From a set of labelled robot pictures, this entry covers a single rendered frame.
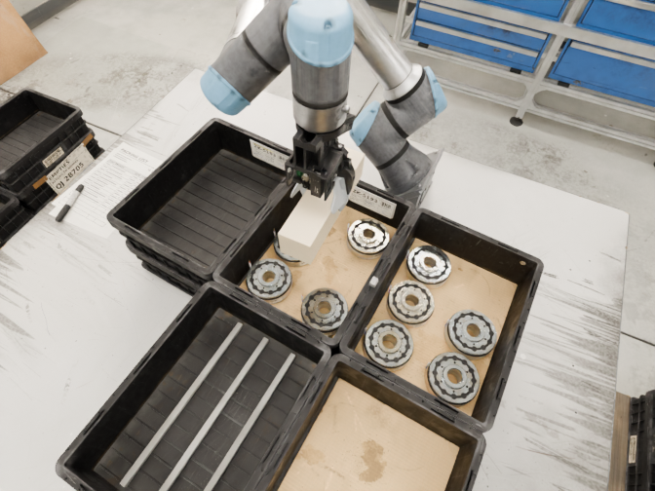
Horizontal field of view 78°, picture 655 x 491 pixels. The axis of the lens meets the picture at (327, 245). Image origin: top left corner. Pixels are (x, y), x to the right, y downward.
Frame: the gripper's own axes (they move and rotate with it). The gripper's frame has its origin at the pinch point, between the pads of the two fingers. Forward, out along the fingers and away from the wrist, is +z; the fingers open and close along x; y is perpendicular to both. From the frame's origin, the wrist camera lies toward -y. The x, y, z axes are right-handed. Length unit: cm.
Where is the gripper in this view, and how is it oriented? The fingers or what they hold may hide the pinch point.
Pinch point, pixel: (324, 196)
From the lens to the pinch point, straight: 76.4
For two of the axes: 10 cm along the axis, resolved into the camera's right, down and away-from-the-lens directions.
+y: -4.3, 7.6, -4.9
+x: 9.0, 3.7, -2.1
